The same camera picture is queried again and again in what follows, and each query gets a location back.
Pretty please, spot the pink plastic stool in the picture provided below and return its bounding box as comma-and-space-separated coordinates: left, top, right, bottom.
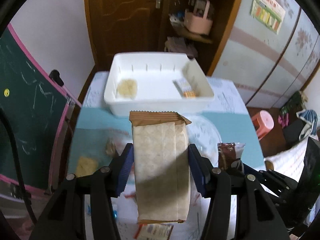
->
251, 110, 274, 140

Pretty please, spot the orange white oats bar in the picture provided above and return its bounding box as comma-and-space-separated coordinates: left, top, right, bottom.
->
173, 77, 196, 98

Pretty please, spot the blue small snack packet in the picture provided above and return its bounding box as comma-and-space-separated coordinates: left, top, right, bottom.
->
85, 202, 118, 220

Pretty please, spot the teal floral tablecloth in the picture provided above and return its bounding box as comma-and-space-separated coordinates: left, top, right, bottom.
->
68, 72, 264, 239

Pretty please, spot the small nut mix packet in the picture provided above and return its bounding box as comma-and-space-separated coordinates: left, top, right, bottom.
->
105, 139, 118, 158

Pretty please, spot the brown wooden door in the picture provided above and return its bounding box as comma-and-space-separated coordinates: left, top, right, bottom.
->
85, 0, 169, 71

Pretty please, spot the brown paper bread package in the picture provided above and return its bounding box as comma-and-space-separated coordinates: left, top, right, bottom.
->
129, 111, 191, 224

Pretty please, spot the colourful wall poster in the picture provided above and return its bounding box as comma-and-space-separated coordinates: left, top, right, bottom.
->
251, 0, 286, 34

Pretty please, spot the green chalkboard pink frame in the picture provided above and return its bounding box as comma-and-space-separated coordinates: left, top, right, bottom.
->
1, 25, 72, 199

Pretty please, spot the double rice cracker pack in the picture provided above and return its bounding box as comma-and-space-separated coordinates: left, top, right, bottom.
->
75, 156, 99, 177

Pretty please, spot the wooden corner shelf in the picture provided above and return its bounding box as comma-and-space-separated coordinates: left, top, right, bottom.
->
158, 0, 241, 75

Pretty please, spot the yellow puffed rice cake pack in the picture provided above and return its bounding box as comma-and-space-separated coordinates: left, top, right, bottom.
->
116, 79, 137, 99

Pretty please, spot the red-edged barcode snack packet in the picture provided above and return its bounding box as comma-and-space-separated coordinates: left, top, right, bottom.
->
134, 224, 174, 240

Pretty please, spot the white patterned wardrobe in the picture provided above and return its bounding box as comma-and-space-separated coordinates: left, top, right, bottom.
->
213, 0, 319, 108

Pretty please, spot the white plastic storage bin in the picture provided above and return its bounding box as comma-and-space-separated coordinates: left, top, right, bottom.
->
104, 52, 214, 117

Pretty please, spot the dark chocolate cake packet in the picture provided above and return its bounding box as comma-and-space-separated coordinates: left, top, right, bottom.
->
217, 142, 246, 172

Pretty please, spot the pink basket with handle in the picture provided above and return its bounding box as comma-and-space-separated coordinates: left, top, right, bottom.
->
184, 0, 214, 35

